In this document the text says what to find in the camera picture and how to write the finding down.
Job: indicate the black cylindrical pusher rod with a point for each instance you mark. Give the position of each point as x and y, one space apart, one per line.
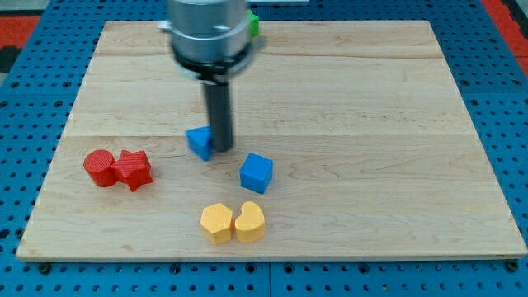
218 105

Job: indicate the blue triangle block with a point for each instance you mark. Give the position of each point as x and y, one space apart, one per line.
200 142

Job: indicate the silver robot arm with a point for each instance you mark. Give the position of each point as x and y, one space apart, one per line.
211 42

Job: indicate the green block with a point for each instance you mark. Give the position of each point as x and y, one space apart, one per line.
253 24

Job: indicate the blue cube block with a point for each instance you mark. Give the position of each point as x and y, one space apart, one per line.
256 173

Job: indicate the red star block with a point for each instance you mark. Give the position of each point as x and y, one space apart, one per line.
133 169

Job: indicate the yellow hexagon block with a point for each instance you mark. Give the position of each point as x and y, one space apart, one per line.
217 222

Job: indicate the yellow heart block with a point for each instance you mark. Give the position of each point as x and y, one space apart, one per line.
250 226

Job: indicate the red cylinder block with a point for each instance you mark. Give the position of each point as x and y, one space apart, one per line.
98 164

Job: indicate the wooden board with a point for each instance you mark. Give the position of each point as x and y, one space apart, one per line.
375 155

